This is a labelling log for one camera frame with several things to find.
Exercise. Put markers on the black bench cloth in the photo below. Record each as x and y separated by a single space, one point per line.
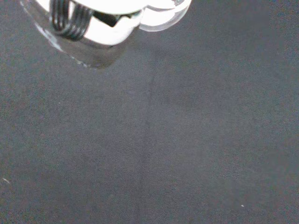
163 140

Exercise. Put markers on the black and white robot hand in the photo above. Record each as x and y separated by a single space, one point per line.
107 30

